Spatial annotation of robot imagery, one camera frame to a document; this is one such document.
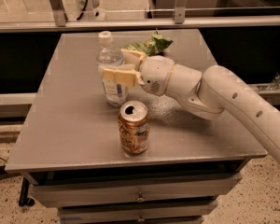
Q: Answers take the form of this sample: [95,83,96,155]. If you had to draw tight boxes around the metal railing frame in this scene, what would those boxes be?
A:
[0,0,280,33]

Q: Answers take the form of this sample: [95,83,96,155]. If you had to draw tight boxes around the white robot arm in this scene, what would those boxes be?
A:
[98,50,280,165]

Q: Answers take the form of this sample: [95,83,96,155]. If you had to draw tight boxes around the blue label plastic water bottle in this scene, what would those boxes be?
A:
[96,31,129,107]

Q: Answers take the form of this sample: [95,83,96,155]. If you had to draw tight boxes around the black caster leg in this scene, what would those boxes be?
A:
[18,178,35,207]

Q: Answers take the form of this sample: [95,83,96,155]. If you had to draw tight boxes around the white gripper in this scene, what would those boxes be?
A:
[98,49,175,96]

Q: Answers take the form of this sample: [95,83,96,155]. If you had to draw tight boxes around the top grey drawer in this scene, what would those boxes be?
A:
[31,173,242,207]

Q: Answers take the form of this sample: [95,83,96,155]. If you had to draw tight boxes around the grey drawer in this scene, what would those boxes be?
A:
[58,200,217,224]
[31,173,242,207]

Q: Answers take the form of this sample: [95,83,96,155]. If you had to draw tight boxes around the gold soda can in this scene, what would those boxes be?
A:
[118,101,150,155]

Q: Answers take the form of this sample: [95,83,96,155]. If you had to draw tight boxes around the green chip bag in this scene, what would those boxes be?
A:
[122,31,173,56]

